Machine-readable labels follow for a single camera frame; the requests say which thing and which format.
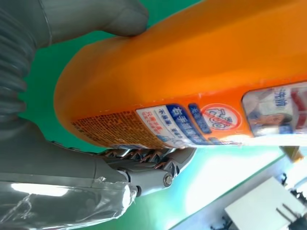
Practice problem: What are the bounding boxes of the person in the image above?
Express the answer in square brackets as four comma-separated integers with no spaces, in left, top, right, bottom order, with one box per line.
[287,213,307,230]

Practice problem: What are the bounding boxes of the white table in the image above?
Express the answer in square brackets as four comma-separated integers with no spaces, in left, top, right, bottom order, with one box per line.
[224,176,307,230]

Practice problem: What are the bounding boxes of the grey ribbed right arm sleeve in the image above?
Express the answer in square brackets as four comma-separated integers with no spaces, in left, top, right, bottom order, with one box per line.
[0,9,37,127]

